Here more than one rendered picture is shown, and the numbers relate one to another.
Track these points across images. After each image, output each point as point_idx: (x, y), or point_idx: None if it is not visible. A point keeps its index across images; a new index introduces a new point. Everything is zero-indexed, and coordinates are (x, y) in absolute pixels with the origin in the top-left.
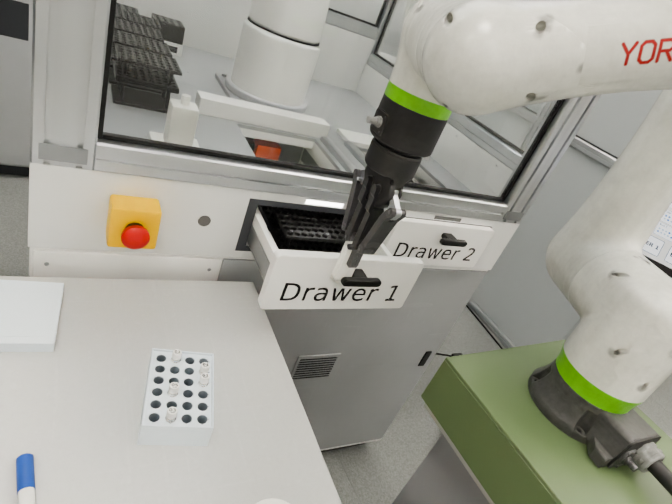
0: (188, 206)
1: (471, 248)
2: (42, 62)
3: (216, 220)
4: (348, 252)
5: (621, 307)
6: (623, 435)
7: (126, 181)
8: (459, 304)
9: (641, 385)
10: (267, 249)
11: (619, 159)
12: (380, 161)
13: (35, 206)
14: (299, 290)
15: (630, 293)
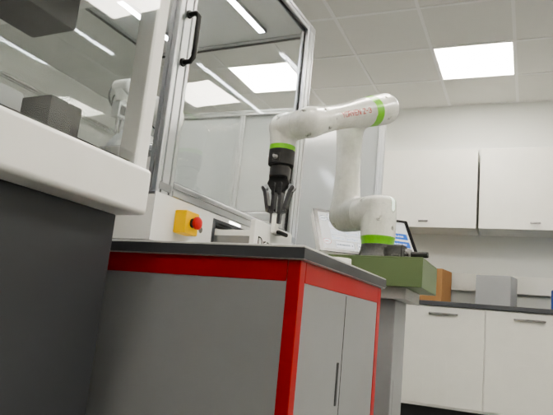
0: None
1: None
2: (164, 145)
3: (203, 230)
4: (276, 216)
5: (371, 203)
6: (397, 245)
7: (179, 203)
8: None
9: (391, 226)
10: (236, 232)
11: (336, 172)
12: (281, 170)
13: (154, 214)
14: (262, 241)
15: (370, 198)
